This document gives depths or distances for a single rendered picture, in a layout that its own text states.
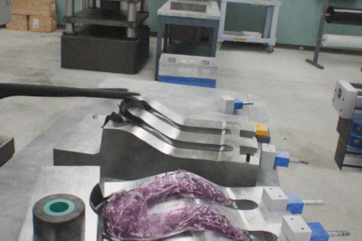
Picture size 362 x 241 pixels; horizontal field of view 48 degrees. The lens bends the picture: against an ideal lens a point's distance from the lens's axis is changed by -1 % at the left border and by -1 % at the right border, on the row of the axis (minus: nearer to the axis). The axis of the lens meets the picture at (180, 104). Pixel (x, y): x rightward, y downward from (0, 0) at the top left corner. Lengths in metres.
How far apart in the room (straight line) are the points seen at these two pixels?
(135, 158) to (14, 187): 0.28
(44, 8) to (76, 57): 2.58
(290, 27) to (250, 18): 0.74
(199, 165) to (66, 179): 0.32
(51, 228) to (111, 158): 0.40
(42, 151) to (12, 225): 0.33
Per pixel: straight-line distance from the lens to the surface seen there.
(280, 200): 0.87
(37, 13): 7.59
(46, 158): 1.14
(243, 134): 1.16
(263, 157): 1.14
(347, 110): 1.34
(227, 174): 0.98
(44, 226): 0.65
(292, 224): 0.80
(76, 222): 0.65
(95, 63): 5.03
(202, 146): 1.04
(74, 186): 0.79
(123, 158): 1.00
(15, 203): 0.97
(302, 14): 7.63
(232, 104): 1.52
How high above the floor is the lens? 1.31
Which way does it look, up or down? 19 degrees down
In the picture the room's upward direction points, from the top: 5 degrees clockwise
